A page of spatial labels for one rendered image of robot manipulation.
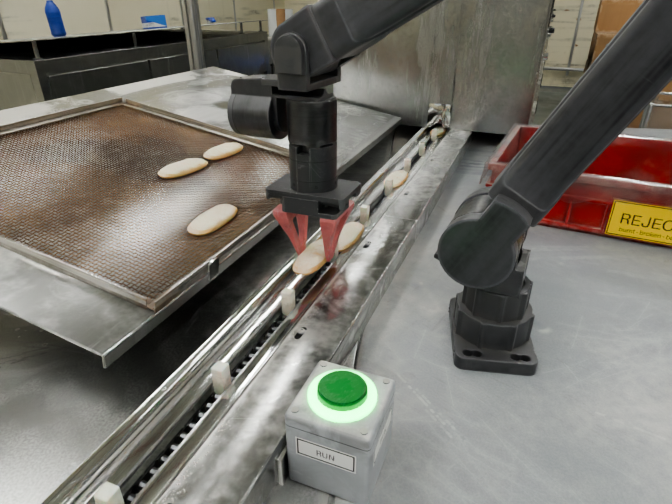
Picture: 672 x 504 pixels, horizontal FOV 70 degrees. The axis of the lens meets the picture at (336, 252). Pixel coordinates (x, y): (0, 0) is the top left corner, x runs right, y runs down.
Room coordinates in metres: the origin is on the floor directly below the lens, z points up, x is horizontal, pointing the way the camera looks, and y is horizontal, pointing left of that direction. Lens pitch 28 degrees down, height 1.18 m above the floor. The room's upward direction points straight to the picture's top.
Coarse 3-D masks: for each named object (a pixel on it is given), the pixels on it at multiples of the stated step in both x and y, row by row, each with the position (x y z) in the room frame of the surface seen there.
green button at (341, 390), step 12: (336, 372) 0.30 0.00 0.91; (348, 372) 0.30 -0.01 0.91; (324, 384) 0.29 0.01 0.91; (336, 384) 0.29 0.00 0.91; (348, 384) 0.29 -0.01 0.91; (360, 384) 0.29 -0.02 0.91; (324, 396) 0.28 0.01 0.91; (336, 396) 0.28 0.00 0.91; (348, 396) 0.28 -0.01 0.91; (360, 396) 0.28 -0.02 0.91; (336, 408) 0.27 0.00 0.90; (348, 408) 0.27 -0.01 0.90
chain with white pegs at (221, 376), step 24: (408, 168) 0.99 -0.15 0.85; (384, 192) 0.87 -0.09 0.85; (360, 216) 0.74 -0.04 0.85; (288, 288) 0.49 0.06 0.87; (288, 312) 0.47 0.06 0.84; (264, 336) 0.44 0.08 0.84; (240, 360) 0.39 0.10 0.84; (216, 384) 0.35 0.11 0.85; (168, 456) 0.28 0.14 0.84; (144, 480) 0.25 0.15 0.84
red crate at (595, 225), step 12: (564, 204) 0.76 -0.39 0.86; (576, 204) 0.75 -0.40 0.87; (588, 204) 0.74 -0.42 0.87; (600, 204) 0.74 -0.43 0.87; (612, 204) 0.72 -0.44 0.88; (552, 216) 0.77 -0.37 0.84; (564, 216) 0.76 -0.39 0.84; (576, 216) 0.75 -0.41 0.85; (588, 216) 0.74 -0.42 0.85; (600, 216) 0.73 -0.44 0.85; (564, 228) 0.76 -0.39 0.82; (576, 228) 0.74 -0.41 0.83; (588, 228) 0.73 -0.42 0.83; (600, 228) 0.73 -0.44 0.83; (636, 240) 0.71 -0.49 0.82
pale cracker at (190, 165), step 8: (184, 160) 0.79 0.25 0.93; (192, 160) 0.79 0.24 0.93; (200, 160) 0.80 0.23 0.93; (168, 168) 0.75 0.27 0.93; (176, 168) 0.75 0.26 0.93; (184, 168) 0.76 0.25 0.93; (192, 168) 0.77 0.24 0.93; (200, 168) 0.78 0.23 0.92; (160, 176) 0.73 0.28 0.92; (168, 176) 0.73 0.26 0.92; (176, 176) 0.74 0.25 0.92
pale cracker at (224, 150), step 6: (222, 144) 0.89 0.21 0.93; (228, 144) 0.89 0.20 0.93; (234, 144) 0.90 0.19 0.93; (240, 144) 0.91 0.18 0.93; (210, 150) 0.85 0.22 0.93; (216, 150) 0.85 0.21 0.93; (222, 150) 0.86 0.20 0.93; (228, 150) 0.86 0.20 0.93; (234, 150) 0.87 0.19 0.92; (240, 150) 0.89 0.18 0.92; (204, 156) 0.83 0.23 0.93; (210, 156) 0.83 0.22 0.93; (216, 156) 0.83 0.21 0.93; (222, 156) 0.84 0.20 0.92
